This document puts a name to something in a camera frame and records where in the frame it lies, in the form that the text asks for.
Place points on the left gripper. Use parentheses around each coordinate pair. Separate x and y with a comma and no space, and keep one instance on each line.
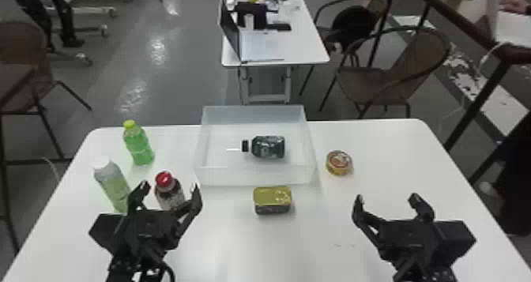
(145,234)

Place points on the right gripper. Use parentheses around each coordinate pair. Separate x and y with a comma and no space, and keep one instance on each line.
(408,242)

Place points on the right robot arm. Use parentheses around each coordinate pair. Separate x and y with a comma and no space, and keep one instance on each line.
(427,273)

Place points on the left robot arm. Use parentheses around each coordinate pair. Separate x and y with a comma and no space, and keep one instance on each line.
(139,269)

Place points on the red-capped clear bottle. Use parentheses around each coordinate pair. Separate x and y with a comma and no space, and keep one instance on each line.
(168,190)

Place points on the pale green white-capped bottle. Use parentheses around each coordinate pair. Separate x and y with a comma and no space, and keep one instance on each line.
(112,184)

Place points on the clear box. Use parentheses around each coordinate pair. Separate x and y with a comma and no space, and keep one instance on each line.
(215,167)

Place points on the yellow can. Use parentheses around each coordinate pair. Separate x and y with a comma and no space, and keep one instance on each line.
(339,162)

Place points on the green tin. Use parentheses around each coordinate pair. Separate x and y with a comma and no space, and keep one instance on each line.
(271,200)

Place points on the black bottle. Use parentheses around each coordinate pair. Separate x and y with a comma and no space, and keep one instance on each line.
(267,146)

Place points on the brown chair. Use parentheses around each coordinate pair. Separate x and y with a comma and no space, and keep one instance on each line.
(415,63)
(20,76)

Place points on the white side table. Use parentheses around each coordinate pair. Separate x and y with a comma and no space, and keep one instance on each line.
(303,43)

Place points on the black chair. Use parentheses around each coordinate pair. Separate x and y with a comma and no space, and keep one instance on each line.
(352,22)

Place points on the dark side table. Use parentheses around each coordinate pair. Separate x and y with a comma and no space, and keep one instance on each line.
(510,53)

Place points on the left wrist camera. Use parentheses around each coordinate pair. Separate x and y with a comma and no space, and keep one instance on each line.
(104,231)

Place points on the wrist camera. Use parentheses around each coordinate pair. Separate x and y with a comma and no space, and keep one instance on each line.
(104,231)
(456,238)

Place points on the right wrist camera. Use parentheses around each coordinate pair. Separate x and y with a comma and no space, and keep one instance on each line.
(456,238)

